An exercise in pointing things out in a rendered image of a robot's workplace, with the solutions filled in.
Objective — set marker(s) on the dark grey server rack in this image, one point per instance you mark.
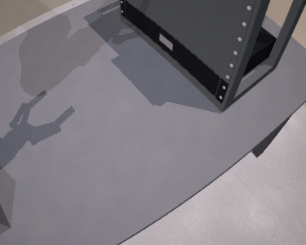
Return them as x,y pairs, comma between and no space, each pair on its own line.
211,41

